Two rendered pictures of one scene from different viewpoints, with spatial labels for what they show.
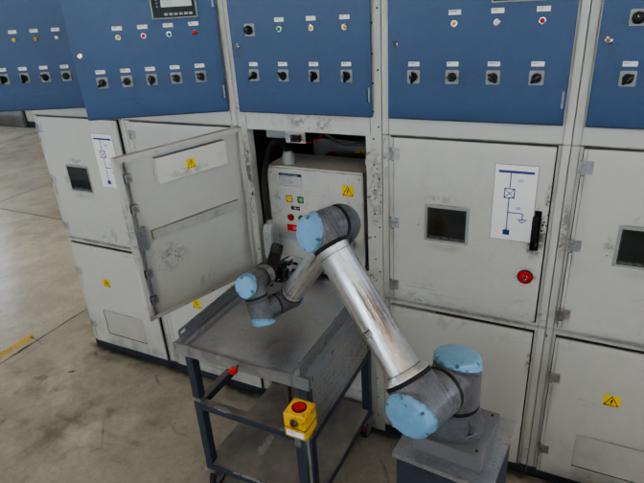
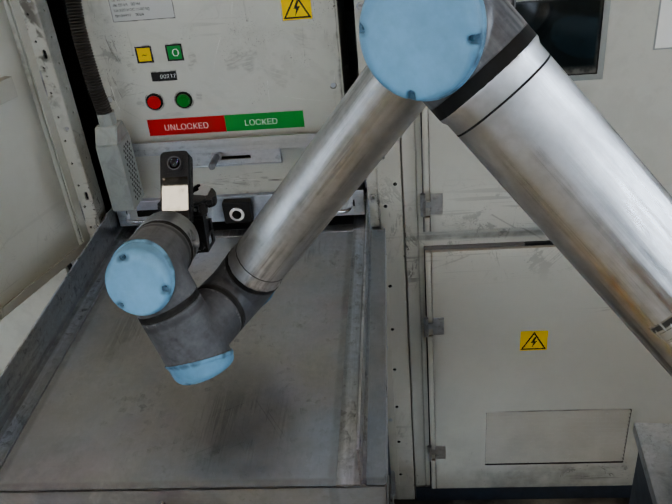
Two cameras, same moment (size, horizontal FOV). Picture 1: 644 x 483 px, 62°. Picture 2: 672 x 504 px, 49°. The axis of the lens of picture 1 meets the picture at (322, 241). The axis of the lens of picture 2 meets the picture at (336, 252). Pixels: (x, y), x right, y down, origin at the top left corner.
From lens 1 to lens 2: 1.13 m
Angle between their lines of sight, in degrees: 20
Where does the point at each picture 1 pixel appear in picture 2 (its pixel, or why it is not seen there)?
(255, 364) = (217, 487)
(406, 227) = not seen: hidden behind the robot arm
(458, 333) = (574, 275)
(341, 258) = (556, 93)
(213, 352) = (75, 487)
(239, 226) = (26, 147)
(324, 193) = (235, 22)
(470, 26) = not seen: outside the picture
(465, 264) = not seen: hidden behind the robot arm
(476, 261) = (621, 110)
